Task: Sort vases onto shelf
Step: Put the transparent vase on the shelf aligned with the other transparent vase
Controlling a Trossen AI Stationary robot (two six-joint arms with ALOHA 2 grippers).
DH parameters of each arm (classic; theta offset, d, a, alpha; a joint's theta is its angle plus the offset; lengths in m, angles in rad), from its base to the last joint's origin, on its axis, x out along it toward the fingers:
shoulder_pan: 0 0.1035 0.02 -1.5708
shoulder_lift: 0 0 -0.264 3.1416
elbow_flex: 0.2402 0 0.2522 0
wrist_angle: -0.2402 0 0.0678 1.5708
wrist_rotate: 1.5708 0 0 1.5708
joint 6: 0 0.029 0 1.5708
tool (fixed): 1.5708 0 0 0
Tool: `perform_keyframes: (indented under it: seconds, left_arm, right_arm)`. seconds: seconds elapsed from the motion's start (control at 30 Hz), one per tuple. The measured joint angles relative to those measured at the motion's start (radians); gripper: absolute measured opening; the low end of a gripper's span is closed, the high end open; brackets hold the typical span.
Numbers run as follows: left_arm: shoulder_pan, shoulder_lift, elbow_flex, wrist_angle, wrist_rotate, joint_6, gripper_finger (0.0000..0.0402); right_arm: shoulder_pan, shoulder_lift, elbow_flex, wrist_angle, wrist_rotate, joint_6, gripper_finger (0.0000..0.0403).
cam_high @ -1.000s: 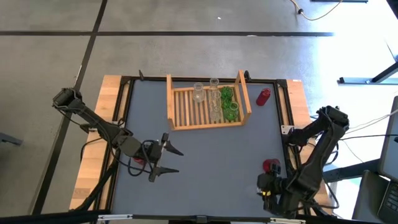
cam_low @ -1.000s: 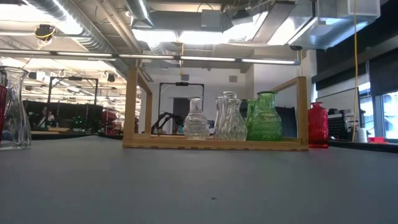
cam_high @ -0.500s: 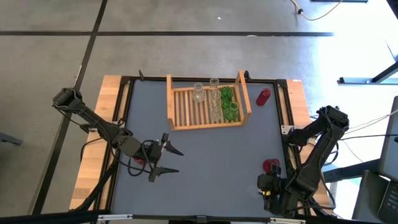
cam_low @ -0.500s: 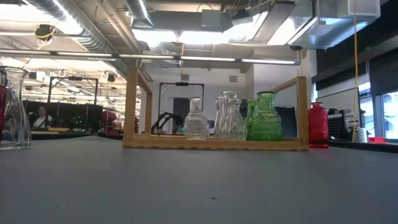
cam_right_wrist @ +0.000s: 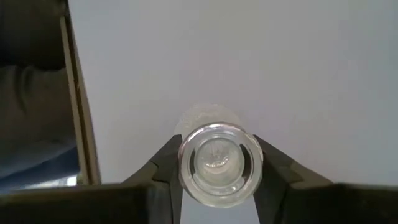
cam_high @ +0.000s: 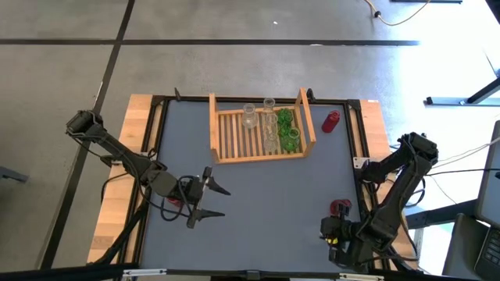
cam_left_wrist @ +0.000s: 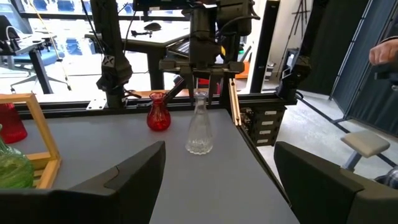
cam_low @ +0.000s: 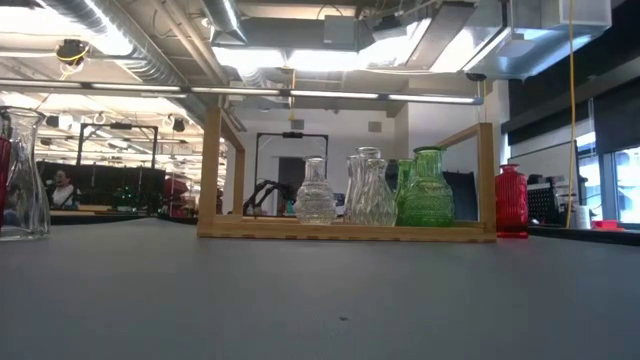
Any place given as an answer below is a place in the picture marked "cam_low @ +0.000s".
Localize clear textured round vase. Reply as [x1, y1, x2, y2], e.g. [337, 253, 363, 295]
[293, 156, 338, 226]

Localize clear wide-rim glass vase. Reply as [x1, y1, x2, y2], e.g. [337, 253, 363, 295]
[343, 154, 362, 225]

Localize clear wavy glass vase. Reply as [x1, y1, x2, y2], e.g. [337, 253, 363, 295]
[348, 146, 400, 227]

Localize green twisted glass vase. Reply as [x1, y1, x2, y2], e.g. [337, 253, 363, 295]
[393, 158, 417, 227]

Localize green diamond-textured glass vase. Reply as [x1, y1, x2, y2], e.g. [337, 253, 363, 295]
[398, 145, 457, 228]

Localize red ribbed glass vase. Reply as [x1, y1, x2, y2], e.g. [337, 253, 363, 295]
[494, 163, 530, 240]

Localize grey door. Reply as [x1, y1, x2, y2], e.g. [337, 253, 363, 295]
[277, 157, 315, 201]

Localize red storage bins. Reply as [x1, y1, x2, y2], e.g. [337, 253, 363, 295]
[164, 177, 199, 219]

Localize dark curtain panel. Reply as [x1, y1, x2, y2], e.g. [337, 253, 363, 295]
[442, 170, 479, 222]

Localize grey ceiling ventilation box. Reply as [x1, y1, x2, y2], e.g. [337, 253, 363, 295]
[322, 13, 362, 52]

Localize black divider panel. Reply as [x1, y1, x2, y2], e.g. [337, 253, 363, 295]
[37, 160, 167, 214]

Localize wooden background table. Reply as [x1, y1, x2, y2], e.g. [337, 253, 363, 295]
[49, 208, 151, 217]

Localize black pegboard rack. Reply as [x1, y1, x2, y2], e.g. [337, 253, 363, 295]
[527, 173, 570, 227]

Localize person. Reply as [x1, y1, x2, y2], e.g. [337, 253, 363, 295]
[47, 168, 82, 210]

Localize white roll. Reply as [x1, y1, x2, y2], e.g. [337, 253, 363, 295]
[573, 204, 594, 230]

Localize black counter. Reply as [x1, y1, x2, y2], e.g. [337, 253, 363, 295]
[527, 224, 640, 247]

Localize black round ceiling device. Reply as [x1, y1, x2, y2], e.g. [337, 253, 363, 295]
[54, 38, 92, 67]

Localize clear glass carafe vase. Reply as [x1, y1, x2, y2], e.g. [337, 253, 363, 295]
[0, 105, 52, 242]

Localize black window blind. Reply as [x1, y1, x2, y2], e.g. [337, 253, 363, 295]
[592, 82, 640, 155]

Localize smooth red glass vase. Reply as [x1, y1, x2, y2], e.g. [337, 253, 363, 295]
[0, 137, 12, 229]

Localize black background rig frame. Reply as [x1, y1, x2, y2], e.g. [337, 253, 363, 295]
[254, 132, 330, 219]
[75, 122, 160, 169]

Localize wooden shelf frame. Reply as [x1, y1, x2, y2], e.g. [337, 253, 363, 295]
[196, 104, 498, 244]

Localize overhead frame light bar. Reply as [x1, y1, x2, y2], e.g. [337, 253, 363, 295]
[0, 77, 485, 107]

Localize short silver spiral duct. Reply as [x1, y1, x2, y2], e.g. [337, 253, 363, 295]
[202, 0, 250, 45]

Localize large metallic ceiling duct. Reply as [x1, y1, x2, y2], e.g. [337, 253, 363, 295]
[404, 0, 614, 81]

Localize long silver spiral duct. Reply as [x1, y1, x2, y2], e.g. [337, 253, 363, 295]
[42, 0, 249, 134]

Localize yellow hanging cable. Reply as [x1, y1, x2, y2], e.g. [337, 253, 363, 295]
[564, 0, 577, 230]

